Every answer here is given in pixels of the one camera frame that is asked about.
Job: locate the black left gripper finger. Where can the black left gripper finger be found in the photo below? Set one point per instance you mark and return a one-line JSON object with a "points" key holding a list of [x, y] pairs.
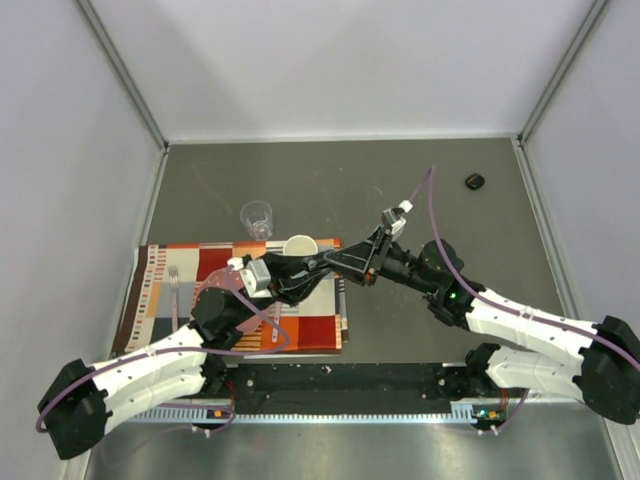
{"points": [[303, 284], [288, 265]]}

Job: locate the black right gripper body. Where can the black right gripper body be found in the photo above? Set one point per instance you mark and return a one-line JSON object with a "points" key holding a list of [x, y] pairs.
{"points": [[377, 261]]}

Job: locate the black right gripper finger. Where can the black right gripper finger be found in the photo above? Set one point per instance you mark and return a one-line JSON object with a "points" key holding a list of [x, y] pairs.
{"points": [[356, 246], [352, 265]]}

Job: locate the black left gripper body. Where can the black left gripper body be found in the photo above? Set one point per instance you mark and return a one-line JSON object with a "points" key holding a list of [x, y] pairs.
{"points": [[278, 288]]}

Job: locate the black taped earbud charging case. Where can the black taped earbud charging case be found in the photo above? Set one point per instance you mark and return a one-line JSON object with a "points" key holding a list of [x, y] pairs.
{"points": [[310, 263]]}

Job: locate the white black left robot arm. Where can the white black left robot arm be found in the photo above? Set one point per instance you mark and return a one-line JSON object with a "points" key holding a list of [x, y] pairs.
{"points": [[86, 402]]}

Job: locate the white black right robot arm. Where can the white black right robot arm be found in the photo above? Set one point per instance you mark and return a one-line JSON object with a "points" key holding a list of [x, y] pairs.
{"points": [[596, 363]]}

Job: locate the black case with gold line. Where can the black case with gold line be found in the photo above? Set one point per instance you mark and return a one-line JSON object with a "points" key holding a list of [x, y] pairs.
{"points": [[475, 181]]}

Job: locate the blue mug white inside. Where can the blue mug white inside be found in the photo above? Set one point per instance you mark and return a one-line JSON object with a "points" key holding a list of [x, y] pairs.
{"points": [[300, 246]]}

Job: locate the pink dotted plate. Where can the pink dotted plate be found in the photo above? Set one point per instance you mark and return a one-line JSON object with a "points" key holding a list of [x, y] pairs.
{"points": [[217, 312]]}

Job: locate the clear plastic cup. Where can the clear plastic cup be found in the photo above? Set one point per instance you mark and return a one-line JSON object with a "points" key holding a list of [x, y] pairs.
{"points": [[257, 217]]}

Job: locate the orange patchwork placemat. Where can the orange patchwork placemat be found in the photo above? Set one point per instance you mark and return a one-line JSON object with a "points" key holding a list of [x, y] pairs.
{"points": [[316, 326]]}

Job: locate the pink handled knife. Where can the pink handled knife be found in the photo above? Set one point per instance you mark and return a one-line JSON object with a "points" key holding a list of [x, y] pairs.
{"points": [[276, 320]]}

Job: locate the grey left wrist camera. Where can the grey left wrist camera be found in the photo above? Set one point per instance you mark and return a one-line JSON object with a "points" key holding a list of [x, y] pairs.
{"points": [[251, 276]]}

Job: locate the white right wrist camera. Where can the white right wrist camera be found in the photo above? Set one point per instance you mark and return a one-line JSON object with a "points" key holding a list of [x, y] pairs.
{"points": [[393, 219]]}

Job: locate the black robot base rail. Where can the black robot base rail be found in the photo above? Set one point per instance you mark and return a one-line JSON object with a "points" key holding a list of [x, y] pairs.
{"points": [[348, 388]]}

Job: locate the pink handled fork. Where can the pink handled fork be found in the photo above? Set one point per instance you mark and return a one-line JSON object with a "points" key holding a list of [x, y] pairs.
{"points": [[174, 279]]}

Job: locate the white slotted cable duct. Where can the white slotted cable duct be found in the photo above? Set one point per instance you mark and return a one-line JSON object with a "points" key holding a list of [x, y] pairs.
{"points": [[458, 413]]}

